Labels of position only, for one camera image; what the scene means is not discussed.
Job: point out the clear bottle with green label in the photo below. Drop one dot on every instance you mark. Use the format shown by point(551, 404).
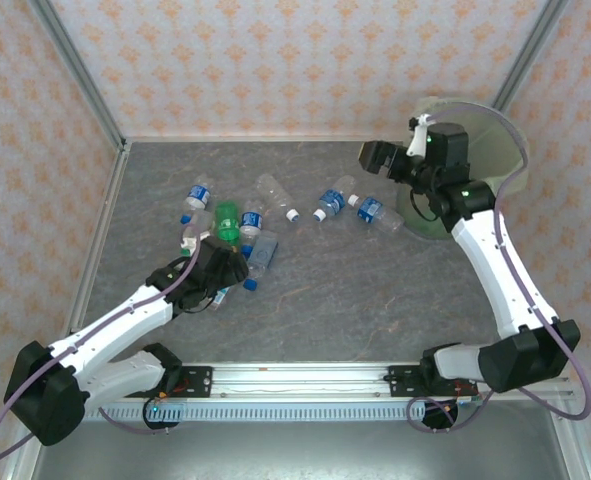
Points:
point(220, 296)

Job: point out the grey plastic bottle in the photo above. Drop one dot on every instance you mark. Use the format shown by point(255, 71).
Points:
point(263, 252)

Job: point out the green plastic bottle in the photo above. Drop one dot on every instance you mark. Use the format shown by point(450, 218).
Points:
point(226, 220)

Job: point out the blue-label bottle with blue cap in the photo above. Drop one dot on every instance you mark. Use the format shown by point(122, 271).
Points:
point(251, 220)
point(198, 194)

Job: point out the blue-label bottle with white cap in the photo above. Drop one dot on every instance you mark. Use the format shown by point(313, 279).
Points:
point(332, 201)
point(372, 210)

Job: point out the clear squarish unlabelled plastic bottle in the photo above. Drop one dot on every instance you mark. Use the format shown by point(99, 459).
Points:
point(201, 222)

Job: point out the clear bottle with white cap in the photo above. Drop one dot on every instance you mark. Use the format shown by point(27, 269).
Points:
point(275, 195)

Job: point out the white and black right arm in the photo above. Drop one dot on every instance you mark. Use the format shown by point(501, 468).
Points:
point(505, 280)

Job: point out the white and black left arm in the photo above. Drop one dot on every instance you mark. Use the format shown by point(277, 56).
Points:
point(115, 325)

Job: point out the translucent green waste bin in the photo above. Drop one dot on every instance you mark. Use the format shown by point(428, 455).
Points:
point(495, 140)

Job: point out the aluminium table edge profile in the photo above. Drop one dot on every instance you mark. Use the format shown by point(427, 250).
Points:
point(100, 225)

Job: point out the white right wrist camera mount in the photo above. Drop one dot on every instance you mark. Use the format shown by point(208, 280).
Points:
point(417, 142)

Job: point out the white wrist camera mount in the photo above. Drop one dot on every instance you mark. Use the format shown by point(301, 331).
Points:
point(189, 245)
point(417, 142)

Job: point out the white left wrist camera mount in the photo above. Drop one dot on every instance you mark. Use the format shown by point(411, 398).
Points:
point(189, 245)

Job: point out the aluminium corner post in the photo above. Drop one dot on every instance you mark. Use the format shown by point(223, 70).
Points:
point(77, 65)
point(530, 50)

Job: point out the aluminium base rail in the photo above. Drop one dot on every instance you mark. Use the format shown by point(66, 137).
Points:
point(300, 380)

